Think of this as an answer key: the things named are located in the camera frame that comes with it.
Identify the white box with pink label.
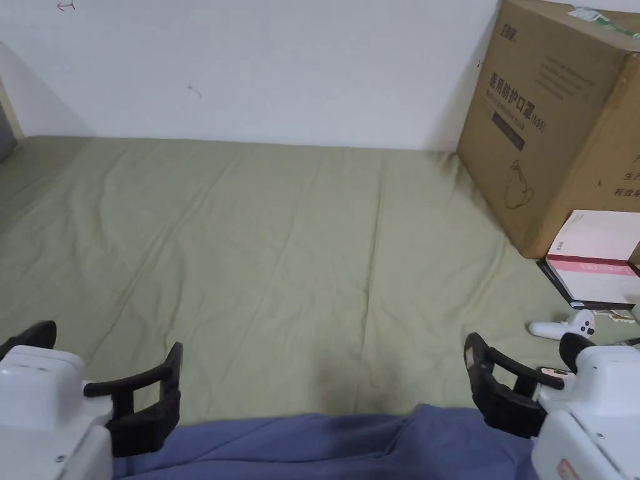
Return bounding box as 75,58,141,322
544,209,640,297

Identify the white hand controller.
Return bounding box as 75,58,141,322
529,309,599,344

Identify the bed with pale green sheet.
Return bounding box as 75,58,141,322
0,134,640,437

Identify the large brown cardboard carton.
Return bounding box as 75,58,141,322
456,0,640,260

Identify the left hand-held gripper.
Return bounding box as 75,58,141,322
0,321,184,480

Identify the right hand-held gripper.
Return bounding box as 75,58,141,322
462,332,640,480

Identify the blue garment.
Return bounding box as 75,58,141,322
112,404,540,480

